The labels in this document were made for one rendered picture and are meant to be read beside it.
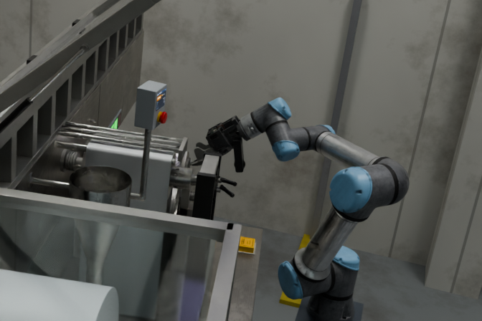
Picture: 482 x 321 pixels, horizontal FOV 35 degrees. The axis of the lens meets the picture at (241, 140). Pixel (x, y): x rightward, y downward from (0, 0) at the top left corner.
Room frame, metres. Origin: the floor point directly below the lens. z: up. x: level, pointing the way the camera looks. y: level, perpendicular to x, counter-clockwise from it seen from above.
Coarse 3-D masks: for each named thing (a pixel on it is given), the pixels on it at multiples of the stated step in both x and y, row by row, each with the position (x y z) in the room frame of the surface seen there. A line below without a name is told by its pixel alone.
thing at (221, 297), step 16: (0, 192) 1.32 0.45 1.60; (16, 192) 1.33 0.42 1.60; (64, 208) 1.31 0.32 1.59; (80, 208) 1.31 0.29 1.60; (96, 208) 1.31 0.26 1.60; (112, 208) 1.32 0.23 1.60; (128, 208) 1.33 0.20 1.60; (160, 224) 1.30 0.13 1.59; (176, 224) 1.30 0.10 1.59; (192, 224) 1.30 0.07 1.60; (208, 224) 1.31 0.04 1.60; (224, 224) 1.31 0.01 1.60; (224, 240) 1.26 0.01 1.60; (224, 256) 1.20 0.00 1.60; (224, 272) 1.15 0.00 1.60; (224, 288) 1.10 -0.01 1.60; (224, 304) 1.05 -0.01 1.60; (208, 320) 1.00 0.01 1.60; (224, 320) 1.01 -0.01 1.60
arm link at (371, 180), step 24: (360, 168) 1.89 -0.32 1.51; (384, 168) 1.91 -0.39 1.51; (336, 192) 1.87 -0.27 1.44; (360, 192) 1.82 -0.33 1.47; (384, 192) 1.86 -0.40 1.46; (336, 216) 1.90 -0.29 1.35; (360, 216) 1.86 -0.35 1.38; (312, 240) 1.97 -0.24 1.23; (336, 240) 1.91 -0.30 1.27; (288, 264) 2.00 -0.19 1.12; (312, 264) 1.96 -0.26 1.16; (288, 288) 1.98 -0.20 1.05; (312, 288) 1.97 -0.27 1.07
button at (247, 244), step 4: (240, 236) 2.47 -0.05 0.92; (240, 240) 2.45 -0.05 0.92; (244, 240) 2.45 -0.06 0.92; (248, 240) 2.46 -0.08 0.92; (252, 240) 2.46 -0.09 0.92; (240, 244) 2.42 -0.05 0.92; (244, 244) 2.42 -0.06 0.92; (248, 244) 2.43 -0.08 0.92; (252, 244) 2.43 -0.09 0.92; (240, 248) 2.41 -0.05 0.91; (244, 248) 2.41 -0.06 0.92; (248, 248) 2.41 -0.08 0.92; (252, 248) 2.41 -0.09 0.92; (252, 252) 2.41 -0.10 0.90
